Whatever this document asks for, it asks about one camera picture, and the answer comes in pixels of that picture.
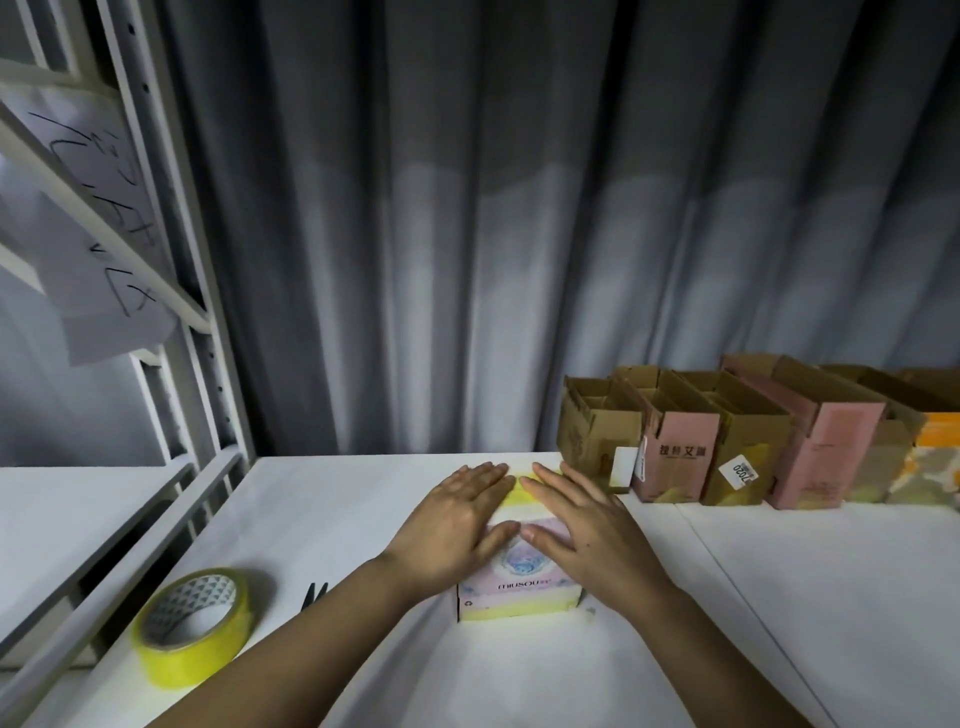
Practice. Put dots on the person's left hand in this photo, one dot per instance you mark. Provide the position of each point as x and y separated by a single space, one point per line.
450 533

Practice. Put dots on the person's right hand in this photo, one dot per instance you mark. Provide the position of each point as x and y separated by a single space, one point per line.
608 548

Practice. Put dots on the pink and yellow printed box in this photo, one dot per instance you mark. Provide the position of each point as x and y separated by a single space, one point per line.
518 597

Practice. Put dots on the pink lettered cardboard box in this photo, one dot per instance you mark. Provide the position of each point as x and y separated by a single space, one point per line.
825 450
675 458

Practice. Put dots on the brown box with white label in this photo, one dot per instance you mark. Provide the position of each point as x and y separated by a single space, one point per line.
593 435

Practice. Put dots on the black scissors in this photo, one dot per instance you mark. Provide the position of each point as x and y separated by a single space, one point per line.
309 596

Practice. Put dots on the brown box with 7020 sticker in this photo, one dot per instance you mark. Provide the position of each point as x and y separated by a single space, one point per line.
750 450

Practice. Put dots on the small brown labelled carton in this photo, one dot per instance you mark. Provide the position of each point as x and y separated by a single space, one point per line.
885 458

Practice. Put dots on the yellow tape roll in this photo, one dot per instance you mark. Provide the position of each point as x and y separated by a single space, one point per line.
188 660

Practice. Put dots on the orange and white carton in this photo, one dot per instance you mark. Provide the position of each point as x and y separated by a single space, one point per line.
930 465

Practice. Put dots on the person's left forearm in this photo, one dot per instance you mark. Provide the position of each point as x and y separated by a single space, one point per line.
278 660

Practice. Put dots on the white metal shelf rack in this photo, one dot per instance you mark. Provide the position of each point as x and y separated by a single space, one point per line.
203 300

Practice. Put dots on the handwritten paper sheet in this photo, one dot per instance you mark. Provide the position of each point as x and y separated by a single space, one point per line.
105 293
90 165

